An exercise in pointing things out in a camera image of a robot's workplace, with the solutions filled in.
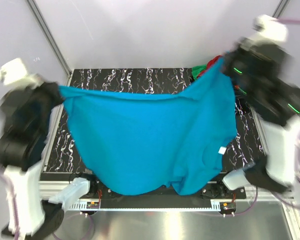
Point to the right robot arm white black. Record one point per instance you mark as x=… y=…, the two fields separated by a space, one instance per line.
x=254 y=68

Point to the red t shirt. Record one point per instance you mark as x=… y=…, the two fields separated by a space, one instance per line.
x=213 y=61

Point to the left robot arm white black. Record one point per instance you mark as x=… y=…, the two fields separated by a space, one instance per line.
x=27 y=113

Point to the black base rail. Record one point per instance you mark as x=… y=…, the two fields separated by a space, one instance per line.
x=167 y=198

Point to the blue t shirt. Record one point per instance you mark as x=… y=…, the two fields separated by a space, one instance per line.
x=136 y=143

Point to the green t shirt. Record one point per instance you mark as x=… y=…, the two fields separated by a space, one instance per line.
x=198 y=71

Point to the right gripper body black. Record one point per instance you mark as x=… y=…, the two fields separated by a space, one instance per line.
x=231 y=63

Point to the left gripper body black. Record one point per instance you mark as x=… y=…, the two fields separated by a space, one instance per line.
x=50 y=96

